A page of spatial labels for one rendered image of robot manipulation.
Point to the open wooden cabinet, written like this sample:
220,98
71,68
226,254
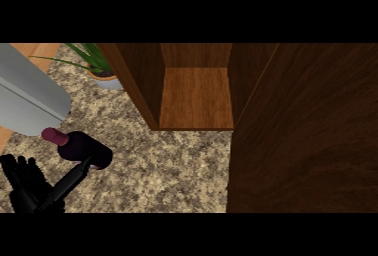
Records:
195,96

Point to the dark wooden cabinet door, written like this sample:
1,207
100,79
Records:
304,133

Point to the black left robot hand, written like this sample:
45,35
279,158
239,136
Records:
29,190

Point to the dark wine bottle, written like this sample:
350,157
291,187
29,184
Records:
81,148

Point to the green potted plant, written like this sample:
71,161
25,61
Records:
96,65

